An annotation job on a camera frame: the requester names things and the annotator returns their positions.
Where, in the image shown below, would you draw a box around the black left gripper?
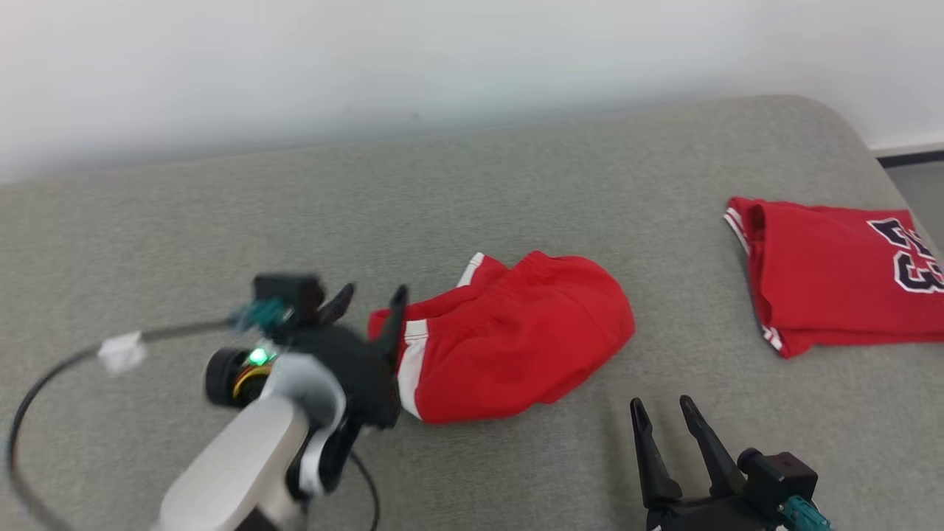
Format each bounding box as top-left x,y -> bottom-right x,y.
295,282 -> 409,431

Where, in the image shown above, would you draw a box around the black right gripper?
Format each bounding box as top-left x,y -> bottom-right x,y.
628,395 -> 784,531

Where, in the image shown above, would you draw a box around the red white basketball shorts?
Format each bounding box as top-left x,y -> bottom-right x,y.
367,251 -> 636,426

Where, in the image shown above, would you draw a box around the red white basketball jersey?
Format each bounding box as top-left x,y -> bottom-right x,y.
724,196 -> 944,360

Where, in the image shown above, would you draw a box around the teal left camera connector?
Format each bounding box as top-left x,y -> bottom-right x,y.
229,299 -> 288,333

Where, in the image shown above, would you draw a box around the teal camera connector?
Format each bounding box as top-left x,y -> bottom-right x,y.
780,496 -> 833,531
229,299 -> 288,333

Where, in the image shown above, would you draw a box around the teal right camera connector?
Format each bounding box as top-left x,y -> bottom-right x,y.
780,496 -> 833,531

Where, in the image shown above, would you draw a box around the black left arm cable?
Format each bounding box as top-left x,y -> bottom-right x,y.
6,319 -> 381,531

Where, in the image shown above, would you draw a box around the white cable tag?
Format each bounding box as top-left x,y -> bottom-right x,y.
98,332 -> 147,375

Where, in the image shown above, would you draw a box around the dark wall baseboard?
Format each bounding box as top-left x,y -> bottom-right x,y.
874,150 -> 944,170

